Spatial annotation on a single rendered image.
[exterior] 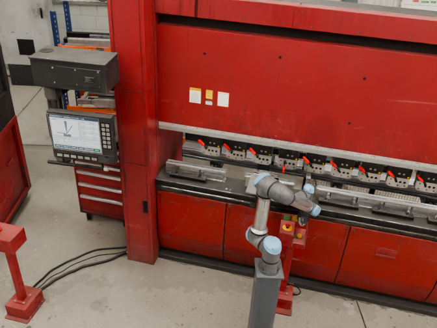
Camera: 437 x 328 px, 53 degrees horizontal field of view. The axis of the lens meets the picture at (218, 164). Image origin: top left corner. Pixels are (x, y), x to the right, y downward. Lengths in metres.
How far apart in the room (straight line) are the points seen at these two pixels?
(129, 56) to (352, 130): 1.62
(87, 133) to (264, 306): 1.67
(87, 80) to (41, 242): 2.04
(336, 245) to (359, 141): 0.89
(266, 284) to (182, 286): 1.10
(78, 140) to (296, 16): 1.64
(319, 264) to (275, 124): 1.26
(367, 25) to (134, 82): 1.56
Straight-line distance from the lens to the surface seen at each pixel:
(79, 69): 2.91
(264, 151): 3.33
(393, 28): 2.97
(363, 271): 3.82
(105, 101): 5.23
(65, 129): 3.12
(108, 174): 4.14
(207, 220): 3.68
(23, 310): 3.81
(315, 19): 2.94
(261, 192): 2.70
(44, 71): 3.03
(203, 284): 3.93
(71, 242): 4.43
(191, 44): 3.14
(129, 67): 3.12
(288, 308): 3.81
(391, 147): 3.29
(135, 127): 3.30
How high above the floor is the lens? 2.89
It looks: 32 degrees down
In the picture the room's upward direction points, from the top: 3 degrees clockwise
